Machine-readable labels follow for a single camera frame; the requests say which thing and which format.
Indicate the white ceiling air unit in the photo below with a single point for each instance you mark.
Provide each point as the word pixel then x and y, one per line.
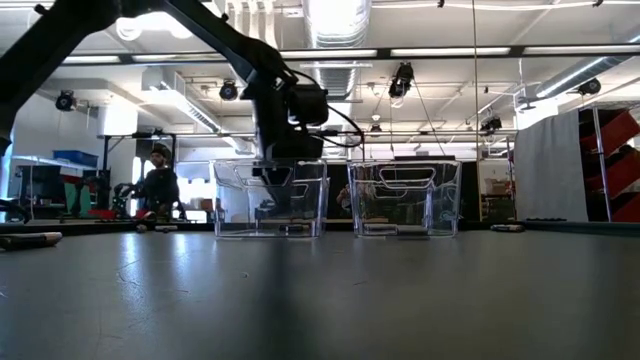
pixel 200 117

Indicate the white shelf table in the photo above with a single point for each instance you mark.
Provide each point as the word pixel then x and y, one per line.
pixel 40 161

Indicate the green chair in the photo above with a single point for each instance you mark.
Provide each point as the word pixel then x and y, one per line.
pixel 80 202

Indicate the red shelf rack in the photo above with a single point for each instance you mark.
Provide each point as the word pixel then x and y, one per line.
pixel 620 170

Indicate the person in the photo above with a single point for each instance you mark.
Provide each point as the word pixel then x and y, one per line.
pixel 345 197
pixel 160 185

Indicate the clear plastic bin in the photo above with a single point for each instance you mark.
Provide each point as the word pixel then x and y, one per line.
pixel 370 210
pixel 230 210

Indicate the black overhead frame bar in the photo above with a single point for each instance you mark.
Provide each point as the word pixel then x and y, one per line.
pixel 516 50

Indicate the silver ribbed air duct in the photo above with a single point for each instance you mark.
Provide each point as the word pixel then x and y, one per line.
pixel 336 30

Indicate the light fabric curtain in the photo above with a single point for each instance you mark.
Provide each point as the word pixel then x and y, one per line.
pixel 550 165

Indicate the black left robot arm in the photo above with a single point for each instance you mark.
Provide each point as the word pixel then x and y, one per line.
pixel 40 50

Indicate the cardboard box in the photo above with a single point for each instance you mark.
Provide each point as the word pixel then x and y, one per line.
pixel 495 186

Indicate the silver smooth air duct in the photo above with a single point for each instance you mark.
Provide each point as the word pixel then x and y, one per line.
pixel 575 75

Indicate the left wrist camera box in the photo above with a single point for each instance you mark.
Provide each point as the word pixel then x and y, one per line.
pixel 309 104

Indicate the blue plastic crate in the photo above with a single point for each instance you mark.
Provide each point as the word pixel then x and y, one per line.
pixel 75 158

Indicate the black hanging spotlight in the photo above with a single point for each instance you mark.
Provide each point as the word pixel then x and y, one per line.
pixel 401 80
pixel 491 123
pixel 65 101
pixel 590 86
pixel 228 90

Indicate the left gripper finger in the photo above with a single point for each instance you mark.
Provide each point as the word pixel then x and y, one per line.
pixel 277 185

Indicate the white ceiling pipe bundle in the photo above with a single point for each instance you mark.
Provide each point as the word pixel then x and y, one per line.
pixel 250 12

